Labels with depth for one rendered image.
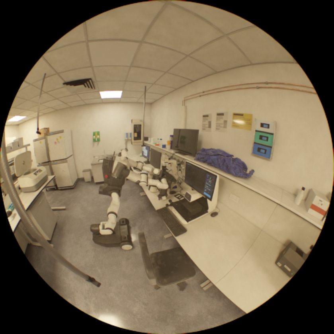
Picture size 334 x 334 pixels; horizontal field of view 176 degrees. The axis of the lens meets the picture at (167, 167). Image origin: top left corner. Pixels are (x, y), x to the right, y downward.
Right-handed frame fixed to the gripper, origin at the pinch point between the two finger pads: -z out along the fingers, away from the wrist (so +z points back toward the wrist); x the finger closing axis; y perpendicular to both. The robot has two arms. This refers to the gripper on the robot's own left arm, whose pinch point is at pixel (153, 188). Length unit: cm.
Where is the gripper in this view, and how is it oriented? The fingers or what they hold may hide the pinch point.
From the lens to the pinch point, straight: 142.2
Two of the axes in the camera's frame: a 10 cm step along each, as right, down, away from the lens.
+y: -6.1, -1.7, 7.7
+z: 2.7, -9.6, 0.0
